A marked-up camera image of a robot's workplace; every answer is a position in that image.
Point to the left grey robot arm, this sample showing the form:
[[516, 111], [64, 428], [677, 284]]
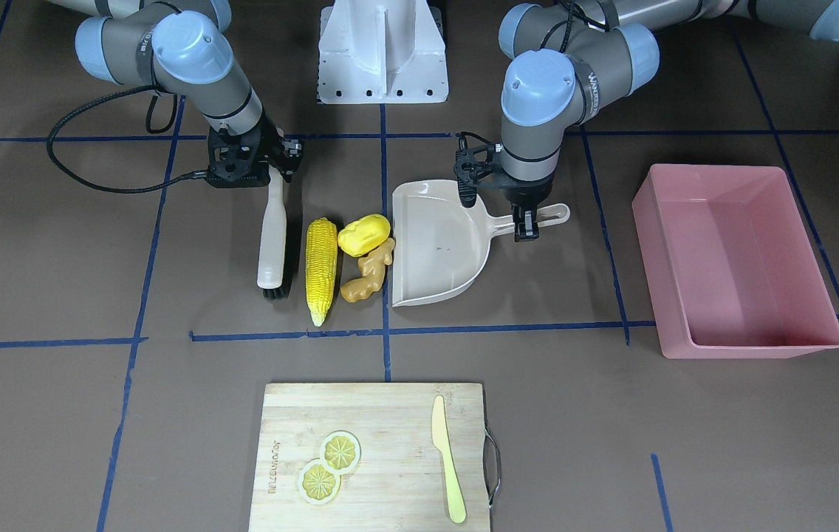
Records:
[[570, 60]]

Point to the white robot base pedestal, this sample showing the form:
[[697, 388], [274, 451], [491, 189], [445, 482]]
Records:
[[374, 52]]

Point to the yellow toy potato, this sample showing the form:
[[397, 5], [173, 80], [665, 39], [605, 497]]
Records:
[[360, 237]]

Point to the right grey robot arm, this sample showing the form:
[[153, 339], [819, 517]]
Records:
[[178, 48]]

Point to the pink plastic bin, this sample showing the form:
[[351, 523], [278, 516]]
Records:
[[729, 266]]

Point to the beige plastic dustpan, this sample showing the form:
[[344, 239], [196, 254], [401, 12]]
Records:
[[441, 247]]

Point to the cream brush with black bristles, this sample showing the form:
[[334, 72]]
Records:
[[273, 242]]

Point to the lemon slice near board centre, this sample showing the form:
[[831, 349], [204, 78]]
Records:
[[341, 452]]

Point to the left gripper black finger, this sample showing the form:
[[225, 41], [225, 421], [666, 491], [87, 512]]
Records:
[[526, 224]]

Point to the yellow plastic toy knife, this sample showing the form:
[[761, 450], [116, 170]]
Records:
[[441, 441]]

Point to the bamboo cutting board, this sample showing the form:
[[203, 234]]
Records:
[[398, 484]]

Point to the yellow toy corn cob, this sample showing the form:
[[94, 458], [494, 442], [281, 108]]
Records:
[[321, 266]]

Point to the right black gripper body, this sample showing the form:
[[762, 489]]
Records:
[[269, 142]]

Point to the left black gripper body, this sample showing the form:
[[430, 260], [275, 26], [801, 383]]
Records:
[[525, 193]]

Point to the lemon slice near board edge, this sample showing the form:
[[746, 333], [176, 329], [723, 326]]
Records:
[[317, 483]]

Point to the brown toy ginger root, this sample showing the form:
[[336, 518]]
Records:
[[373, 273]]

